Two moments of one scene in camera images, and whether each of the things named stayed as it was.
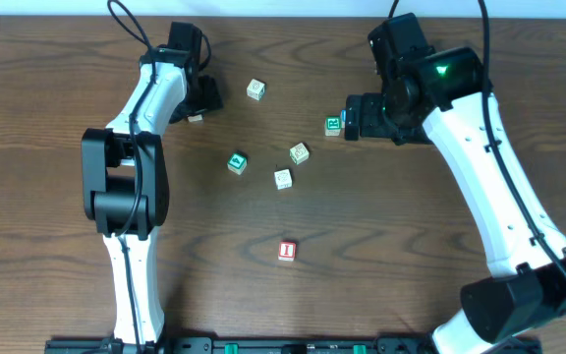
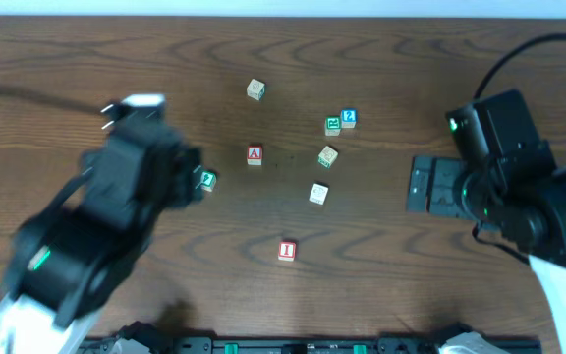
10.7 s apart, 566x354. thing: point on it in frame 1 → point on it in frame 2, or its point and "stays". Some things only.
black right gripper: (353, 117) → (422, 184)
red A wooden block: (195, 118) → (254, 155)
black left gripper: (206, 98) → (185, 175)
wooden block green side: (299, 152) → (327, 156)
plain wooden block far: (255, 89) stays
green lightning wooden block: (237, 163) → (208, 180)
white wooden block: (283, 179) → (318, 194)
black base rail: (270, 345) stays
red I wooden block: (287, 251) stays
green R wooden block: (332, 126) stays
